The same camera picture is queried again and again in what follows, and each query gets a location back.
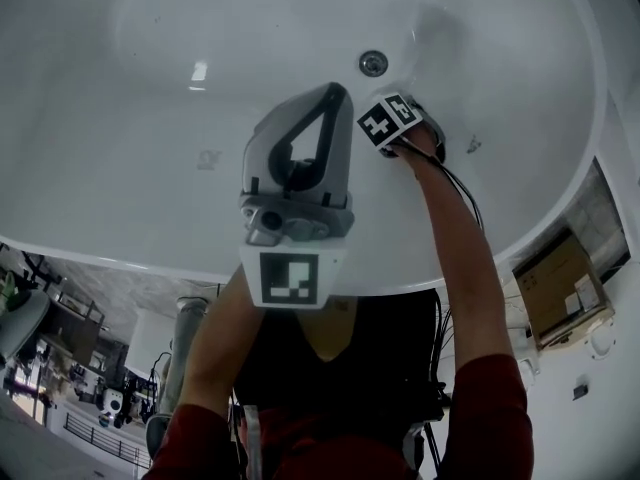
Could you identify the person's right forearm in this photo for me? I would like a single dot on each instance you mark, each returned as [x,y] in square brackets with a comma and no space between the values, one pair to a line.
[460,268]

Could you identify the small white robot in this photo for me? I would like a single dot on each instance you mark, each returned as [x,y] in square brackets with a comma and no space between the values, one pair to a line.
[114,402]

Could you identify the person's left forearm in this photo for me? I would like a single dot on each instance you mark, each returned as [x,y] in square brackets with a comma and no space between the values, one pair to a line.
[215,348]

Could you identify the person's red shirt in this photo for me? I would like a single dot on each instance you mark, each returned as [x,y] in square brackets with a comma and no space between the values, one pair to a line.
[495,418]

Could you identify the chrome bathtub drain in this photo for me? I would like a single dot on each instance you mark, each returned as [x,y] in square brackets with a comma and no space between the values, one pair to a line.
[373,63]

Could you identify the gray chair seat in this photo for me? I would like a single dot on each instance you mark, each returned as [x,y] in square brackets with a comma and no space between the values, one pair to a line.
[22,323]

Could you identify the white cabinet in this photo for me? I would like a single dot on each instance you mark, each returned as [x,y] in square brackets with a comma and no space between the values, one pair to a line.
[150,338]

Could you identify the white round fixture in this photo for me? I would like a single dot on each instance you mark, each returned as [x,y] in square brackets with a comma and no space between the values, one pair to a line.
[603,346]

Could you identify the small black plastic block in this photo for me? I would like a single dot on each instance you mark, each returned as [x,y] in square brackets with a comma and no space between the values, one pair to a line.
[580,391]

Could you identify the dark wooden shelf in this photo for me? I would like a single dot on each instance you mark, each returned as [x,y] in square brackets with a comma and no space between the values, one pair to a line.
[80,333]

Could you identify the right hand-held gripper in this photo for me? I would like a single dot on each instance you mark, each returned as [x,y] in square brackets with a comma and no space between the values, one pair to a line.
[380,125]

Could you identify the brown cardboard box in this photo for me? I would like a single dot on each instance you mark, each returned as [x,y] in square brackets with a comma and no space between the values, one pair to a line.
[560,288]

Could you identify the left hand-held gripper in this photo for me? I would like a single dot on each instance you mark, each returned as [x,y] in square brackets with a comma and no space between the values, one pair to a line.
[290,278]

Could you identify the white bathtub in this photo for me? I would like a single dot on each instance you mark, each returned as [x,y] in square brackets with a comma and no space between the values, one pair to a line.
[125,118]

